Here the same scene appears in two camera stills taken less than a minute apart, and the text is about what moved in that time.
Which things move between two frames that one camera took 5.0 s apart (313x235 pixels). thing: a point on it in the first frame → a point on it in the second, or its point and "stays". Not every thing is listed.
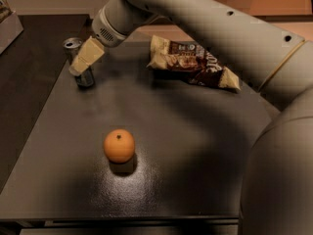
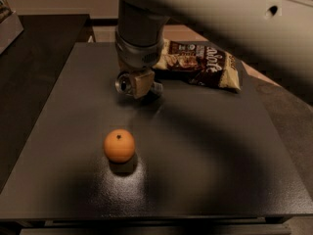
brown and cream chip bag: [194, 60] stays
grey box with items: [10, 23] stays
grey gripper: [104, 32] → [138, 57]
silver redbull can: [71, 46] → [125, 83]
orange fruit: [118, 145] stays
